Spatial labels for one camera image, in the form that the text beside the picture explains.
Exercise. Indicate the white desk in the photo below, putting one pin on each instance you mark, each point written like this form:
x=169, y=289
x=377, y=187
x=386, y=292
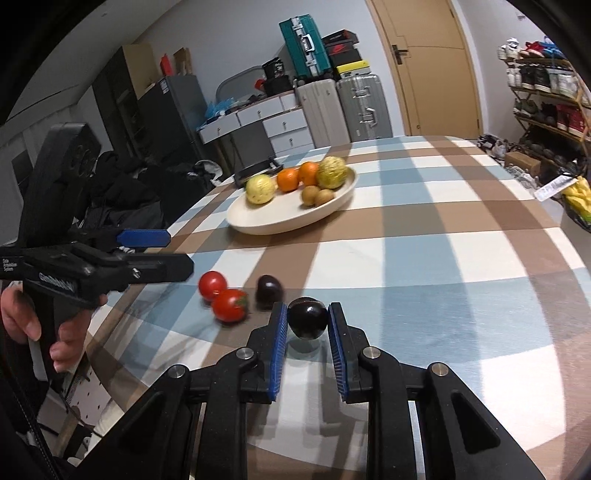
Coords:
x=249, y=116

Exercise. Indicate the cream round plate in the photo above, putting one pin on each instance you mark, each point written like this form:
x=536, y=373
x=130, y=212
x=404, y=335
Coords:
x=277, y=221

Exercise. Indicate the flat cardboard box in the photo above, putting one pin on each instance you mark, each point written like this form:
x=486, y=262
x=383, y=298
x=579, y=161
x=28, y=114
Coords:
x=138, y=69

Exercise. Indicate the white paper tag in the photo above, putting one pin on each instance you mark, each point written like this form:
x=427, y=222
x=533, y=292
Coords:
x=554, y=188

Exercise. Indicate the red paper bag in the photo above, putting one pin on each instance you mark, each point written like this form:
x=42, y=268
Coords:
x=166, y=65

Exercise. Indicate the wooden door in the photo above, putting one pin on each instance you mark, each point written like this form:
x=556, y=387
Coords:
x=429, y=83

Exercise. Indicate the pile of black clothing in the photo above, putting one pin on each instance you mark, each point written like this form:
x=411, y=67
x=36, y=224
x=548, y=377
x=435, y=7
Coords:
x=138, y=189

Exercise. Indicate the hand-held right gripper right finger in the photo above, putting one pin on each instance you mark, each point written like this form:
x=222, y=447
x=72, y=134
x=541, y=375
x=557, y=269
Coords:
x=338, y=350

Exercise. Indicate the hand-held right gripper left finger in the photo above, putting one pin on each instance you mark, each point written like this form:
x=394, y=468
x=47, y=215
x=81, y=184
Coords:
x=278, y=350

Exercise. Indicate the black storage box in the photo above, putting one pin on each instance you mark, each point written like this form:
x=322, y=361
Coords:
x=277, y=86

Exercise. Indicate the white pegboard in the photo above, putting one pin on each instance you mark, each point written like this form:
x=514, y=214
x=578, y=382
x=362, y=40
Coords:
x=90, y=397

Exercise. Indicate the white drawer cabinet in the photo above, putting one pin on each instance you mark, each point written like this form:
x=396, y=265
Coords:
x=288, y=131

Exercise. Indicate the blue plastic bag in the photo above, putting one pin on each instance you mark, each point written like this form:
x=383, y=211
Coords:
x=220, y=110

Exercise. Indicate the person's left hand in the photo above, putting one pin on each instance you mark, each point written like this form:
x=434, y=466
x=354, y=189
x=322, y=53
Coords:
x=69, y=341

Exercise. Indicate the dark grey fridge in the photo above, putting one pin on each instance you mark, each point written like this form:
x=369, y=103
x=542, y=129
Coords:
x=175, y=120

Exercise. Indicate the wooden shoe rack with shoes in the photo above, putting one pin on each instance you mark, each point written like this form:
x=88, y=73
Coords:
x=549, y=78

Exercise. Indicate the plain black box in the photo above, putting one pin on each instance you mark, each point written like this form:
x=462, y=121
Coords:
x=347, y=57

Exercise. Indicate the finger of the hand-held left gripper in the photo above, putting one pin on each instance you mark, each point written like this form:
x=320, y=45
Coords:
x=157, y=270
x=143, y=238

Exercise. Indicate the grey arched frame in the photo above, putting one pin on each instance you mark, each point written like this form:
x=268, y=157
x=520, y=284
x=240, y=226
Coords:
x=240, y=76

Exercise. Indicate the teal suitcase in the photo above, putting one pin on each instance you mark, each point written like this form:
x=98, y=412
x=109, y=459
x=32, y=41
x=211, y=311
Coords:
x=300, y=46

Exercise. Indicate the brown kiwi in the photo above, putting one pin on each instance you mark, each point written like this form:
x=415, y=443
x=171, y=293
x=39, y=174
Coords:
x=309, y=195
x=324, y=197

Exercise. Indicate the brown paper bag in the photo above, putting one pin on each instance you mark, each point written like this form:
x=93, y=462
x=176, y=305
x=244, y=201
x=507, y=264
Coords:
x=182, y=61

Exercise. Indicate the silver suitcase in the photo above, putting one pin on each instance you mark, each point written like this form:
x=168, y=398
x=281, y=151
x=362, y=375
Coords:
x=364, y=108

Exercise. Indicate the bumpy yellow guava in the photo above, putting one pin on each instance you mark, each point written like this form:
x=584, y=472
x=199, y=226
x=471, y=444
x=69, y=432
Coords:
x=332, y=173

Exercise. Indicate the beige suitcase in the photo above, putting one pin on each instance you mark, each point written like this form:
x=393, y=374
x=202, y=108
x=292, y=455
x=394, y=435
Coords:
x=321, y=113

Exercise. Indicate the orange mandarin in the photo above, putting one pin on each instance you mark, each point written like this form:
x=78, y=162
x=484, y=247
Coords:
x=309, y=173
x=288, y=181

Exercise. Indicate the smooth yellow-green guava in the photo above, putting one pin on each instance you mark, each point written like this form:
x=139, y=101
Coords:
x=261, y=190

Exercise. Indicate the red tomato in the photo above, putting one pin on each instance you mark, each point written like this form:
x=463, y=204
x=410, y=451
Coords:
x=229, y=305
x=212, y=285

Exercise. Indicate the heap of loose shoes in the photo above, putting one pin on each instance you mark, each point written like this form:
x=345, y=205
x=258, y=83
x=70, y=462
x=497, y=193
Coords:
x=491, y=144

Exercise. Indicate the red black shoe box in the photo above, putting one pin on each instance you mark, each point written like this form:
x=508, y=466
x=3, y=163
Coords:
x=341, y=48

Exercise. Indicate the black printed bag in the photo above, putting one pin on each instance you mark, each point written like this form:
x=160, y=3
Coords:
x=273, y=68

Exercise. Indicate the small cardboard box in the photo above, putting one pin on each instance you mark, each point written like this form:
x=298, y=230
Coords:
x=521, y=161

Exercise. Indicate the dark purple plum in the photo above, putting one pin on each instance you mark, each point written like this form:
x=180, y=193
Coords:
x=308, y=318
x=269, y=290

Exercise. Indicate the dark wardrobe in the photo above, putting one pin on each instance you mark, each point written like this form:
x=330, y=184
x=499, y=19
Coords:
x=115, y=101

